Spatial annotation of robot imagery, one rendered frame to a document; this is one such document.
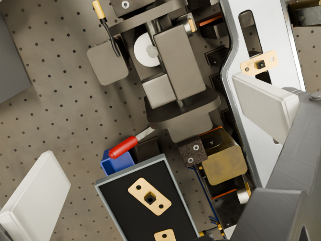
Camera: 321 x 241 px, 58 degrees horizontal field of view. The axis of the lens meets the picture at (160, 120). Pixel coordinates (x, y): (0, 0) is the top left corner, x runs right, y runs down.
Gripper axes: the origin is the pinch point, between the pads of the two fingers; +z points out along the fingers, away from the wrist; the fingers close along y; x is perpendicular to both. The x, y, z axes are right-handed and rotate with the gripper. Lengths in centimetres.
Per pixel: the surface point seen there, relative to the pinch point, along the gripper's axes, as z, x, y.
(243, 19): 59, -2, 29
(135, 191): 29.8, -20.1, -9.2
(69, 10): 76, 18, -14
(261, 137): 46, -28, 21
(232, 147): 38.1, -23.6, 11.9
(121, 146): 31.5, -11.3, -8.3
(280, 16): 46, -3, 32
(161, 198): 29.8, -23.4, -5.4
